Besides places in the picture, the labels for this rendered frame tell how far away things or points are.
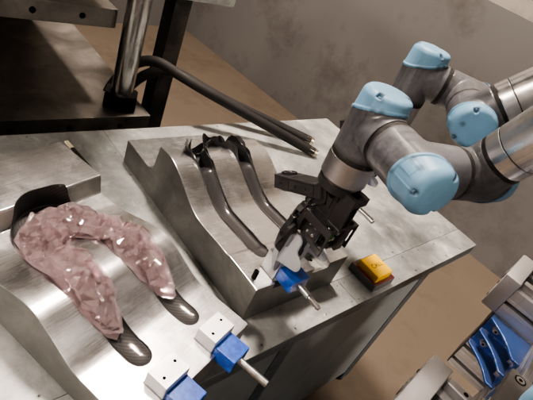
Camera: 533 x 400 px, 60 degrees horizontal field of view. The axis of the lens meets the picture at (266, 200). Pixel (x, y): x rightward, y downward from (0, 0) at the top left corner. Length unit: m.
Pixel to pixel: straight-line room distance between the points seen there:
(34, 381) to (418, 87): 0.81
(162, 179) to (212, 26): 3.44
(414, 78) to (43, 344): 0.77
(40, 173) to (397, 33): 2.71
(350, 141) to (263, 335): 0.41
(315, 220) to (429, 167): 0.23
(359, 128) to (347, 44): 2.82
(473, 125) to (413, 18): 2.44
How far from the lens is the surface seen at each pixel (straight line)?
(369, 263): 1.11
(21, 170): 0.91
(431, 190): 0.58
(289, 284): 0.83
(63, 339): 0.71
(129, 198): 1.06
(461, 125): 0.83
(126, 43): 1.31
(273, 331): 0.90
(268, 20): 3.92
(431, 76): 0.96
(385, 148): 0.61
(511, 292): 1.09
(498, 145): 0.66
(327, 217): 0.74
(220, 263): 0.89
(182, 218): 0.97
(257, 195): 1.04
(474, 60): 3.08
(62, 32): 1.79
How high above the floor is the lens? 1.46
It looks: 34 degrees down
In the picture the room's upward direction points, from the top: 25 degrees clockwise
